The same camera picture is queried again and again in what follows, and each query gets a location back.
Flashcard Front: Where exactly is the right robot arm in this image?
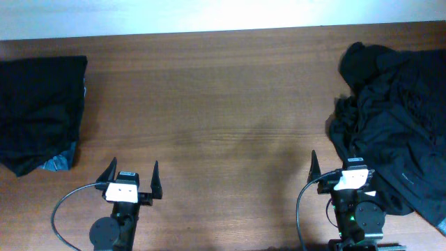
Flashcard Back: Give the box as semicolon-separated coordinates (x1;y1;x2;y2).
307;151;407;251

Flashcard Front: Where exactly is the black clothes pile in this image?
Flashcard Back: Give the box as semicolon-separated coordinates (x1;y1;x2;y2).
328;42;445;232

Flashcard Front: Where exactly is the folded black clothes stack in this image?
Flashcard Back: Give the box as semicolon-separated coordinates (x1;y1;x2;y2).
1;56;88;176

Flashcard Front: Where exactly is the right black cable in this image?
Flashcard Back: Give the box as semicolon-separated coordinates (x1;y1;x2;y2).
295;170;338;251

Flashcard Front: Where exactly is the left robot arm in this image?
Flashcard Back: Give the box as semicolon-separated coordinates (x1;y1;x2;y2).
89;158;163;251

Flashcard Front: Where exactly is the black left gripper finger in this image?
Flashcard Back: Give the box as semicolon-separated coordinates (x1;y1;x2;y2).
95;157;117;190
151;160;163;199

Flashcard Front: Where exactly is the left black cable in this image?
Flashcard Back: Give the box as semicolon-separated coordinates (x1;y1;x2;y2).
50;182;105;251

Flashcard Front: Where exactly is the black cable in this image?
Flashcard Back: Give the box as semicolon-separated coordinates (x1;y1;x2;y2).
50;182;105;251
295;170;338;251

